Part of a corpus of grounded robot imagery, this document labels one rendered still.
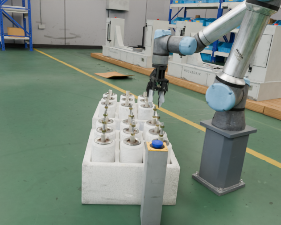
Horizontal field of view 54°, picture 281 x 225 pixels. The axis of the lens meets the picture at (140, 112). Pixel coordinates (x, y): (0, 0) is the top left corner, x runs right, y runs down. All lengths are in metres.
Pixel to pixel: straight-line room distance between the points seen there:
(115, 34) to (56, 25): 2.26
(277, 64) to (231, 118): 1.86
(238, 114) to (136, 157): 0.49
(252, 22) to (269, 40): 1.86
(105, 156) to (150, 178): 0.23
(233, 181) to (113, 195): 0.57
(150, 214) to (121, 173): 0.19
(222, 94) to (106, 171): 0.54
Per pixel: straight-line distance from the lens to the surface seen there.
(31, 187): 1.34
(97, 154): 1.13
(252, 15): 1.09
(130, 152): 1.12
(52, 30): 7.41
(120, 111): 1.63
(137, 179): 1.14
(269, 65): 2.98
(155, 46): 1.26
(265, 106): 2.82
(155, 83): 1.27
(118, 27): 5.59
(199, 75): 3.44
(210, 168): 1.36
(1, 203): 1.28
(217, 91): 1.11
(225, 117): 1.27
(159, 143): 0.96
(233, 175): 1.39
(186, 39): 1.20
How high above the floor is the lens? 0.71
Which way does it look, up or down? 18 degrees down
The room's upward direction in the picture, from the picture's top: 4 degrees clockwise
